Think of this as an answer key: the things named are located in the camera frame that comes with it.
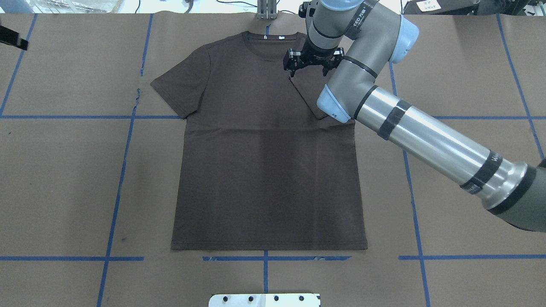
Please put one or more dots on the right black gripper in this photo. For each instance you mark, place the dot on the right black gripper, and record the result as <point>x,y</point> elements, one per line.
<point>315,59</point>

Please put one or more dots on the dark brown t-shirt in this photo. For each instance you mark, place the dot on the dark brown t-shirt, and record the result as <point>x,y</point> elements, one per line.
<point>263,167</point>

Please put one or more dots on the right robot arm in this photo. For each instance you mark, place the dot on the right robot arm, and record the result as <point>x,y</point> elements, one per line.
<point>356,39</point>

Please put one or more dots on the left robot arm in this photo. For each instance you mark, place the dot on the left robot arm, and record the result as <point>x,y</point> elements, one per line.
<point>12,38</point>

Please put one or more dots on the aluminium frame post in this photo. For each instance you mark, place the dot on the aluminium frame post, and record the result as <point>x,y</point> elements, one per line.
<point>267,9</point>

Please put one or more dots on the white camera pole base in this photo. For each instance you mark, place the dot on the white camera pole base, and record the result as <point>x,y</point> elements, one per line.
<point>266,300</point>

